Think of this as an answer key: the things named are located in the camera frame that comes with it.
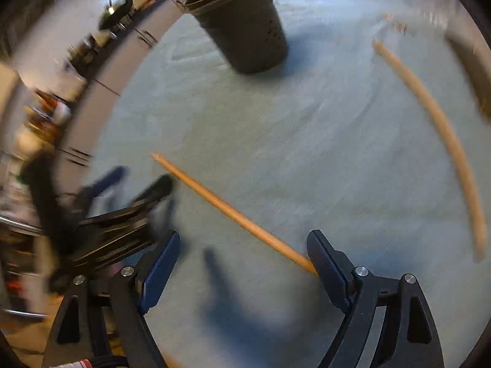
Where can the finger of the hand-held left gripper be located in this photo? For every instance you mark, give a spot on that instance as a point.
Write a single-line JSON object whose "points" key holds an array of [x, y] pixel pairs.
{"points": [[157, 189], [109, 180]]}

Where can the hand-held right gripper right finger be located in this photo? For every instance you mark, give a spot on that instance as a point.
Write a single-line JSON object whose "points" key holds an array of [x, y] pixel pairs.
{"points": [[330, 272]]}

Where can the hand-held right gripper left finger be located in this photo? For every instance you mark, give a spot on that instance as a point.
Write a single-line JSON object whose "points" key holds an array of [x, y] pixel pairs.
{"points": [[161, 268]]}

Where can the wooden chopstick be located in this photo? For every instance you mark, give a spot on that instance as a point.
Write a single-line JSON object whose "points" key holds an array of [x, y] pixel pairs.
{"points": [[230, 211], [437, 112]]}

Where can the black utensil holder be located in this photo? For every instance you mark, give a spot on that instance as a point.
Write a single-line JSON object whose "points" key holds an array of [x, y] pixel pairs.
{"points": [[245, 34]]}

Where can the light blue tablecloth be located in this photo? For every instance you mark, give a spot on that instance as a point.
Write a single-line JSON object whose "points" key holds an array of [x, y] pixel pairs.
{"points": [[307, 142]]}

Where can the black wok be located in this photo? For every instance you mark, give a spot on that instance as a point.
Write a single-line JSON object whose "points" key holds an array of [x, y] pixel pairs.
{"points": [[115, 9]]}

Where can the clear plastic bag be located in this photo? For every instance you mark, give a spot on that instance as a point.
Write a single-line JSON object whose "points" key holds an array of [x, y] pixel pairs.
{"points": [[422, 0]]}

